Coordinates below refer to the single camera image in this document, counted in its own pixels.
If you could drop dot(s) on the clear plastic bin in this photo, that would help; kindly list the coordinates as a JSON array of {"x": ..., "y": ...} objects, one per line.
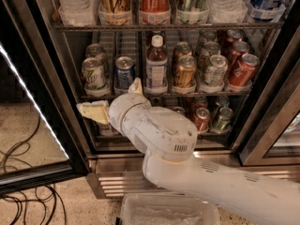
[{"x": 166, "y": 209}]

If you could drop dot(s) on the silver can front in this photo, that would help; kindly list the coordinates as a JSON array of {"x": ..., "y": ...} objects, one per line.
[{"x": 214, "y": 70}]

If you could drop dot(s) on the gold can shelf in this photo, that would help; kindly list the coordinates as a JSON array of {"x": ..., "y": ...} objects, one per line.
[
  {"x": 179, "y": 110},
  {"x": 115, "y": 12}
]

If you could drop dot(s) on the green 7up can front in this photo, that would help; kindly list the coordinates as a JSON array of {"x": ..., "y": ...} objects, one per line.
[{"x": 93, "y": 73}]

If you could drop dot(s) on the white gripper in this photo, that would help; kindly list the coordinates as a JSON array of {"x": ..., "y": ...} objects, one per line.
[{"x": 122, "y": 111}]

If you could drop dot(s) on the red can front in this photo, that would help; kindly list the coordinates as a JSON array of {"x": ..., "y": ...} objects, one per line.
[{"x": 243, "y": 69}]

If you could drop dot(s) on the open fridge glass door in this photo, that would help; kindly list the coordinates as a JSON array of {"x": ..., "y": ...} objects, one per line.
[{"x": 39, "y": 144}]

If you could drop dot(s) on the silver can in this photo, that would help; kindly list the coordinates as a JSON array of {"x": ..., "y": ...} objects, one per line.
[
  {"x": 206, "y": 36},
  {"x": 208, "y": 49},
  {"x": 214, "y": 70}
]

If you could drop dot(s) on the red can rear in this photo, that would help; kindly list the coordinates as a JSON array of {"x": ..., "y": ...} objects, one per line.
[{"x": 231, "y": 36}]

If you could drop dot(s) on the red can bottom shelf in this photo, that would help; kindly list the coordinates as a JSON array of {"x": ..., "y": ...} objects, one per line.
[{"x": 201, "y": 120}]

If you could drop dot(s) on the gold can front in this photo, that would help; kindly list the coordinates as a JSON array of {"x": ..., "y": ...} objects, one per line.
[{"x": 184, "y": 71}]

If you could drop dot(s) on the silver can middle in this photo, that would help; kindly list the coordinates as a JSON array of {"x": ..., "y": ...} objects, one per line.
[{"x": 208, "y": 49}]

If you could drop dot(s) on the closed right fridge door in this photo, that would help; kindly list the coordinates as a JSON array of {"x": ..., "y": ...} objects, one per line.
[{"x": 269, "y": 144}]

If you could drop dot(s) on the green can bottom shelf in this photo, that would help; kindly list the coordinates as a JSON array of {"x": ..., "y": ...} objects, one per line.
[{"x": 222, "y": 121}]

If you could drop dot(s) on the red can shelf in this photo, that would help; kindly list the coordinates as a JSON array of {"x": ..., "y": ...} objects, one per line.
[
  {"x": 201, "y": 120},
  {"x": 154, "y": 11}
]

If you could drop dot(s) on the blue pepsi can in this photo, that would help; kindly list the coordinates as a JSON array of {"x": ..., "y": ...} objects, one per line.
[{"x": 125, "y": 72}]

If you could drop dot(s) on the green can shelf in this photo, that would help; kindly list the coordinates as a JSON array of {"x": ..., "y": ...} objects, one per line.
[
  {"x": 191, "y": 11},
  {"x": 222, "y": 121}
]

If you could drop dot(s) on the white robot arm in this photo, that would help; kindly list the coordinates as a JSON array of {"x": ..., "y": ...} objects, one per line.
[{"x": 167, "y": 139}]

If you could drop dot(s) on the silver can rear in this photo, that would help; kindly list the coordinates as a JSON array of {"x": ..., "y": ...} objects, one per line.
[{"x": 206, "y": 36}]

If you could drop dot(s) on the brown tea bottle bottom shelf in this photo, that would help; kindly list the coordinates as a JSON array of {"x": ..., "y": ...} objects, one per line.
[{"x": 107, "y": 130}]

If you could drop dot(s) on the brown tea bottle middle shelf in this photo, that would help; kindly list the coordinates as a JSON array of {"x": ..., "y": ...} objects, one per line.
[{"x": 156, "y": 63}]

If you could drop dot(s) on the stainless steel fridge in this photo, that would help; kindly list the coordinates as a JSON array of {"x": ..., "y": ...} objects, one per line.
[{"x": 114, "y": 165}]

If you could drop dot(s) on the red can top shelf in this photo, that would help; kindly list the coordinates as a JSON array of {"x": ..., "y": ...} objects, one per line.
[{"x": 154, "y": 11}]

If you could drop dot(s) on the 7up can rear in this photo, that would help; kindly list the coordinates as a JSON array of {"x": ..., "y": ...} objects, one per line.
[{"x": 96, "y": 51}]

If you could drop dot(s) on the gold can rear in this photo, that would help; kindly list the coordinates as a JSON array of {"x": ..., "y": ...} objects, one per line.
[{"x": 180, "y": 49}]

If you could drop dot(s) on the green can top shelf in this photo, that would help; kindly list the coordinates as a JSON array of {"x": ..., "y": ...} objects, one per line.
[{"x": 191, "y": 11}]

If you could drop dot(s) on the gold can bottom shelf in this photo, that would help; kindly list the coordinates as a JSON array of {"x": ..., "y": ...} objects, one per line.
[{"x": 179, "y": 110}]

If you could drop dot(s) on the water bottle top right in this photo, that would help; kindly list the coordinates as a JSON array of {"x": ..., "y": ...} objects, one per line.
[{"x": 226, "y": 11}]

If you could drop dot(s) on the brown tea bottle shelf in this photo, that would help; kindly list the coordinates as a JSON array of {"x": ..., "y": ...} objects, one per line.
[
  {"x": 107, "y": 130},
  {"x": 156, "y": 63}
]

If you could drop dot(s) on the red can middle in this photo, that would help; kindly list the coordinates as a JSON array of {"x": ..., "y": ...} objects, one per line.
[{"x": 237, "y": 49}]

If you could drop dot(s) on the gold can top shelf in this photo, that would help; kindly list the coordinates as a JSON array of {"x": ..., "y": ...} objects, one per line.
[{"x": 115, "y": 12}]

